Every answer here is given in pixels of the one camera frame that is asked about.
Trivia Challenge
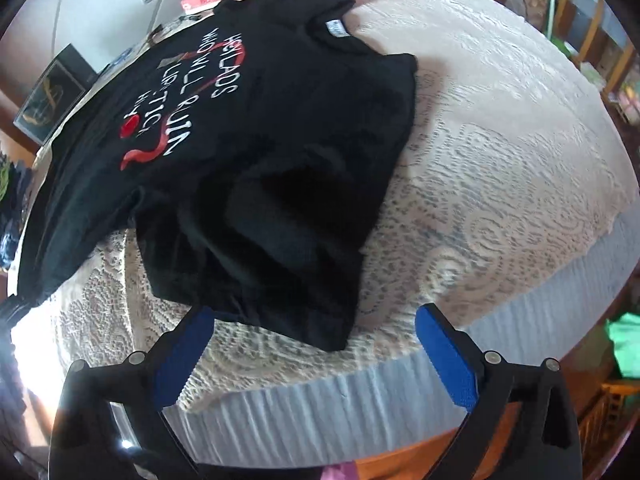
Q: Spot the stack of folded clothes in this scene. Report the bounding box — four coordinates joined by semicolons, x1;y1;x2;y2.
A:
0;154;32;270

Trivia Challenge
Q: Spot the blue printed paper sheet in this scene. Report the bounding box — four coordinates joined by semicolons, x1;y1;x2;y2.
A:
99;47;134;78

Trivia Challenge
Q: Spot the black gift box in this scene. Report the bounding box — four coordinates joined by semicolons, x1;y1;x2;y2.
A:
13;44;98;145

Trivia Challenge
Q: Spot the black printed t-shirt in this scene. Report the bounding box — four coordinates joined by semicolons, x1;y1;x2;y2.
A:
2;0;418;352

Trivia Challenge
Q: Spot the cream lace bedspread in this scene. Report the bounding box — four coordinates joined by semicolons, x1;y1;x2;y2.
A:
9;0;639;468

